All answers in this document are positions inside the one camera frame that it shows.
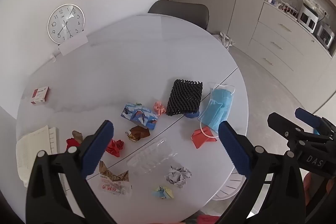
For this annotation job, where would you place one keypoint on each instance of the white slotted waste bin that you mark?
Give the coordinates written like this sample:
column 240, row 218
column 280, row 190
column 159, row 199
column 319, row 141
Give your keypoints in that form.
column 231, row 184

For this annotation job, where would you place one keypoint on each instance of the red and white small box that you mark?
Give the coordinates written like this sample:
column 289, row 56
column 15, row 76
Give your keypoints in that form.
column 39, row 95

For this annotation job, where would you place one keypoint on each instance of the pink crumpled paper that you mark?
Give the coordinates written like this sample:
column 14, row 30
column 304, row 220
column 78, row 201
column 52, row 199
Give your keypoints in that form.
column 159, row 107

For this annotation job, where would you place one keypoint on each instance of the silver kitchen appliance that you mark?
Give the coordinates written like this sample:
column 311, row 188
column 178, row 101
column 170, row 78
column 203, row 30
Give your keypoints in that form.
column 325, row 35

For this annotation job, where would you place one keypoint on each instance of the beige cloth bag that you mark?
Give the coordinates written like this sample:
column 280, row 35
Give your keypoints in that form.
column 225, row 39

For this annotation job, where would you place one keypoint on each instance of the orange paper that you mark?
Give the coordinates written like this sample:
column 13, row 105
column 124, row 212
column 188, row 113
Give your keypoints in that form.
column 202, row 139

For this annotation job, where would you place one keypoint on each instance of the stack of white papers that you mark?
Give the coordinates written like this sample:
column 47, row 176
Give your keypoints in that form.
column 34, row 150

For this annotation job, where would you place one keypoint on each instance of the white dish rack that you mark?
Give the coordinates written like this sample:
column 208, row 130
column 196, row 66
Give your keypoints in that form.
column 288, row 8

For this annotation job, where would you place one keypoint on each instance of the white round wall clock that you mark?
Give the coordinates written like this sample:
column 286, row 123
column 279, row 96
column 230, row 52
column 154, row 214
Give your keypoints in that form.
column 65, row 23

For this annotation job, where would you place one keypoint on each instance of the silver toaster oven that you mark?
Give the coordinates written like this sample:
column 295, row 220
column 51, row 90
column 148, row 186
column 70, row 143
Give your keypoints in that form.
column 308, row 18

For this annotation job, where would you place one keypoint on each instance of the blue face mask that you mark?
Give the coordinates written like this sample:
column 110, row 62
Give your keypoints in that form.
column 218, row 108

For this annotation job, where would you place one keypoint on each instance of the black foam net sleeve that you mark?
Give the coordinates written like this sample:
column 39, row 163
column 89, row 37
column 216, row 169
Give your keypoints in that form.
column 185, row 96

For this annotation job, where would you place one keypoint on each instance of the dark grey chair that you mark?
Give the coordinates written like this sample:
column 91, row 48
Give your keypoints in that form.
column 181, row 12

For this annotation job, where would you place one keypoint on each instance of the brown gold crumpled wrapper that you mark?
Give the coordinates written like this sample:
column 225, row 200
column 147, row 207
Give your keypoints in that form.
column 137, row 133

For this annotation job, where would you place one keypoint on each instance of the clear plastic tray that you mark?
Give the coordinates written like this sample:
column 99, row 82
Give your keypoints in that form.
column 151, row 158

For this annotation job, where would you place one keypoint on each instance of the brown paper scrap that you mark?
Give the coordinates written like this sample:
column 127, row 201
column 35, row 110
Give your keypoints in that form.
column 78, row 135

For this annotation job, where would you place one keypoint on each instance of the white paper card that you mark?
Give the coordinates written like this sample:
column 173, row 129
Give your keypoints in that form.
column 73, row 45

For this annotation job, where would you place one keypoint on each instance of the clear red printed wrapper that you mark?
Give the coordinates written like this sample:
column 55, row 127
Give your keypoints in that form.
column 115, row 188

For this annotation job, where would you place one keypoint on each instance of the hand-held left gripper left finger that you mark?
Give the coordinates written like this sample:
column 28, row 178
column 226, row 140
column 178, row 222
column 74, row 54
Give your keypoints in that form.
column 97, row 150

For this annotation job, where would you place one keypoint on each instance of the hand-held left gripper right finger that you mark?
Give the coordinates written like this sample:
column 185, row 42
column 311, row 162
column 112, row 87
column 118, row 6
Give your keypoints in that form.
column 235, row 151

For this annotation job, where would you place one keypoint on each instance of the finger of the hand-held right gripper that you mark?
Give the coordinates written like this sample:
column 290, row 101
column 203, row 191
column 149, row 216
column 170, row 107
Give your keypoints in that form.
column 281, row 124
column 307, row 117

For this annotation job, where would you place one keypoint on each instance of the yellow blue paper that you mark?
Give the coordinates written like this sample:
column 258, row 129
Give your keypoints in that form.
column 162, row 192

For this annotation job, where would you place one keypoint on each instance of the grey paper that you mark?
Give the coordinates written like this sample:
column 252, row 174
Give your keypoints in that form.
column 178, row 176

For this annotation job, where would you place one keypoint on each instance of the person's right forearm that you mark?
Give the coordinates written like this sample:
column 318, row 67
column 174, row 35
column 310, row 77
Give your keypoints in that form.
column 313, row 186

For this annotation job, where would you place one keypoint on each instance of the blue patterned paper box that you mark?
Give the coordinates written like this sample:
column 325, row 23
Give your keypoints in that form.
column 139, row 115

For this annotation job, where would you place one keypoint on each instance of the red paper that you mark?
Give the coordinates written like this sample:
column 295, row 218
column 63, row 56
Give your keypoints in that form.
column 114, row 148
column 71, row 143

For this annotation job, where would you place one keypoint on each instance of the beige drawer cabinet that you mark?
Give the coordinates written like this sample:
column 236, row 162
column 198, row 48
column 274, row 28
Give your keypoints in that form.
column 278, row 37

